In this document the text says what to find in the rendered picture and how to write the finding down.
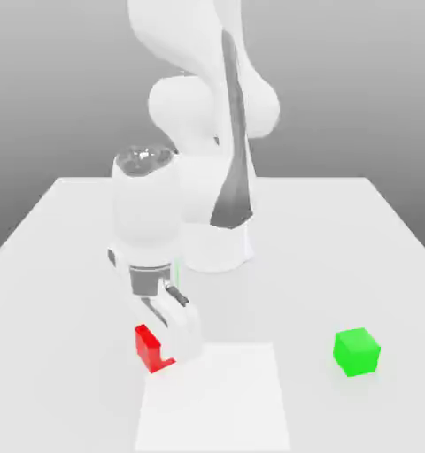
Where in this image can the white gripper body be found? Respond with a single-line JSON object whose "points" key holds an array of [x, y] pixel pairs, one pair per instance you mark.
{"points": [[179, 327]]}

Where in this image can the small red cube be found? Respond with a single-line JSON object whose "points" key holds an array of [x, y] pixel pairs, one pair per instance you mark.
{"points": [[146, 348]]}

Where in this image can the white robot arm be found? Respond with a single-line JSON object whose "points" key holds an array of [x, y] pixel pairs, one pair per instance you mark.
{"points": [[148, 212]]}

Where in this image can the small green cube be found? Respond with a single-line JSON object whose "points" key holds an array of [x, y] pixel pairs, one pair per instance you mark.
{"points": [[356, 352]]}

